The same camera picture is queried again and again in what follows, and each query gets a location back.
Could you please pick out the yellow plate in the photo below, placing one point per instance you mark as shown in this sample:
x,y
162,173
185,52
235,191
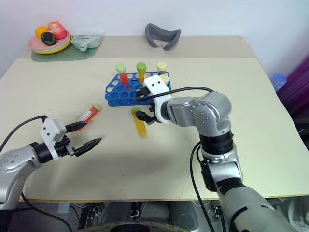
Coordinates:
x,y
65,47

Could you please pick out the orange toy fruit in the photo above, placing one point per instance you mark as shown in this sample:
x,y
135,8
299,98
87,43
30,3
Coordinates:
x,y
41,31

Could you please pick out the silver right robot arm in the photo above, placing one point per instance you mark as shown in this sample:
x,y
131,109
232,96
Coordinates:
x,y
207,113

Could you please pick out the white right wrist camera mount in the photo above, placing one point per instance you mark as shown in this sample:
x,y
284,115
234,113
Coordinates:
x,y
157,90

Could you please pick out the blue test tube rack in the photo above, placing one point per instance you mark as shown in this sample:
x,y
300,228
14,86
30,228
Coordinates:
x,y
120,93

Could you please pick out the tube with pale yellow cap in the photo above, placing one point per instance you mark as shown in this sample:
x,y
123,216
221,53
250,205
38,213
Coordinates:
x,y
164,77

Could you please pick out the clear plastic bag with item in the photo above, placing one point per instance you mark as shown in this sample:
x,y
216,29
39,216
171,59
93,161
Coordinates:
x,y
88,39

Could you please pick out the yellow tube green cap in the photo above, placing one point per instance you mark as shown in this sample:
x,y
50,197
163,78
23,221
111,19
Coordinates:
x,y
141,72
141,129

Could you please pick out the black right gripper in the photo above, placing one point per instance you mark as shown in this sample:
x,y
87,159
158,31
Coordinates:
x,y
152,111

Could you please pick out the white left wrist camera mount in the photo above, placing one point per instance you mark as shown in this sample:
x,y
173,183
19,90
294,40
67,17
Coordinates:
x,y
49,128

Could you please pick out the grey cylinder under table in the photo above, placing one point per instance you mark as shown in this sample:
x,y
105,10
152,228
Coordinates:
x,y
183,215

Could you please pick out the pink plate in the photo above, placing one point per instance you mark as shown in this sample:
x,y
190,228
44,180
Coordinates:
x,y
36,44

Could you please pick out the dark tube pale yellow cap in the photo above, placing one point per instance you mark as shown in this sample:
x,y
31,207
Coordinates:
x,y
161,66

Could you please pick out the black and green toy fruit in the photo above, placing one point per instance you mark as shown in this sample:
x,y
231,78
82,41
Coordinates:
x,y
48,39

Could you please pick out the pale green plate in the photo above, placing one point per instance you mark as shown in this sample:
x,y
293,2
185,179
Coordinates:
x,y
61,47

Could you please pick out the blue water bottle cap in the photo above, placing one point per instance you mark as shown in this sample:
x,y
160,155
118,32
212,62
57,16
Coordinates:
x,y
278,81

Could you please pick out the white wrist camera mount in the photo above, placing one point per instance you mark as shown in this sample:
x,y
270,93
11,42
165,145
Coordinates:
x,y
49,128
157,90

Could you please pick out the green table mat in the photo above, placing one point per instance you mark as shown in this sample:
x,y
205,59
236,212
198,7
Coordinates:
x,y
72,55

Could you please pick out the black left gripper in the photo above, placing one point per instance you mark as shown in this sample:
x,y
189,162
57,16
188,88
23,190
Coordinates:
x,y
63,148

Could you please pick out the grey foam face pad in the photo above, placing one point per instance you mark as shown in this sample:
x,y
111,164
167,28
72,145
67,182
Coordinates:
x,y
154,33

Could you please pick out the red tube green cap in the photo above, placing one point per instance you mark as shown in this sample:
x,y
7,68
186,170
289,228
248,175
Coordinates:
x,y
123,77

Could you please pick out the orange-red tube green cap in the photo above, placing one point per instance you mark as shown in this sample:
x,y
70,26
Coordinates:
x,y
90,113

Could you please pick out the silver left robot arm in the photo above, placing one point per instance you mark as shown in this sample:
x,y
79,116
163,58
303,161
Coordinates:
x,y
14,164

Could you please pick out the red toy apple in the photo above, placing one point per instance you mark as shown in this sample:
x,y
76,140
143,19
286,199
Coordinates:
x,y
58,30

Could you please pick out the purple cloth object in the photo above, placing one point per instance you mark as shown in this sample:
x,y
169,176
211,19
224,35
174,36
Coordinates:
x,y
297,84

